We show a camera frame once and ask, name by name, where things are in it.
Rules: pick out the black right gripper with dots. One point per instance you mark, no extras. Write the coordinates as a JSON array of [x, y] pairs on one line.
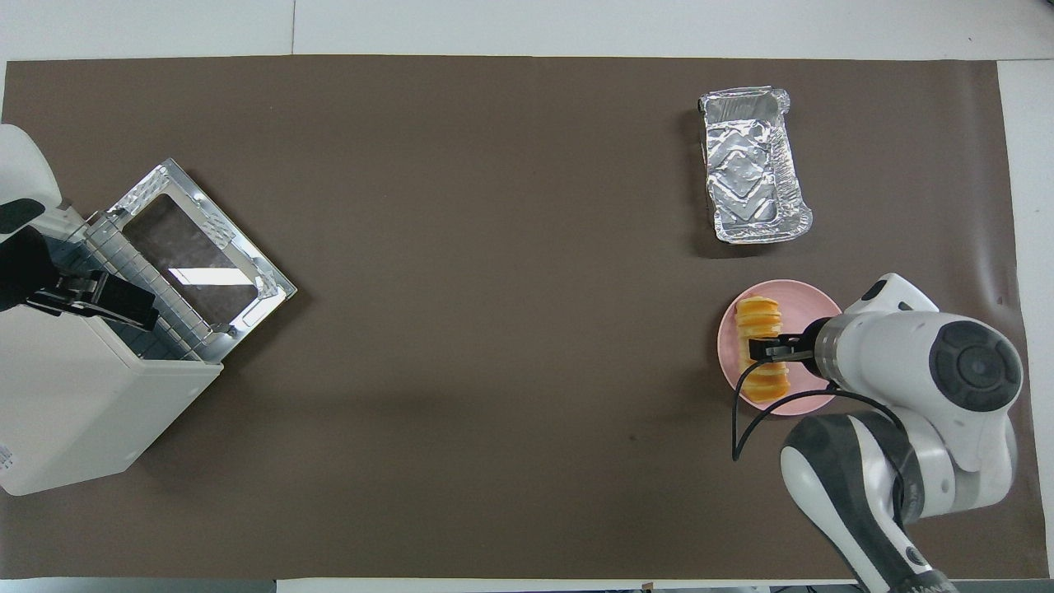
[[809, 350]]

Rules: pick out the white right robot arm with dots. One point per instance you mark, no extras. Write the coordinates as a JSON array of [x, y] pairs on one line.
[[930, 371]]

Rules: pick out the aluminium foil tray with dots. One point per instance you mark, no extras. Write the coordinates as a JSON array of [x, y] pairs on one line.
[[749, 173]]

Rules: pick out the sliced golden bread loaf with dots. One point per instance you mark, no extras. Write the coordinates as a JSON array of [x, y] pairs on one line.
[[759, 317]]

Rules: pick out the white toaster oven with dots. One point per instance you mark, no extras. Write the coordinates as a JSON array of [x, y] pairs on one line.
[[74, 395]]

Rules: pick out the pink round plate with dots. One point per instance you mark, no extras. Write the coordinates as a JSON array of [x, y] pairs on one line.
[[811, 301]]

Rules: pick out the brown table mat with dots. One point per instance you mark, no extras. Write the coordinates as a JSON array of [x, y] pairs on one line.
[[453, 247]]

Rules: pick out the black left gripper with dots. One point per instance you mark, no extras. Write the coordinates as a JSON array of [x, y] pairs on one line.
[[25, 268]]

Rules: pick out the glass oven door silver frame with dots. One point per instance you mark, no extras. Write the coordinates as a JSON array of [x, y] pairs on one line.
[[206, 255]]

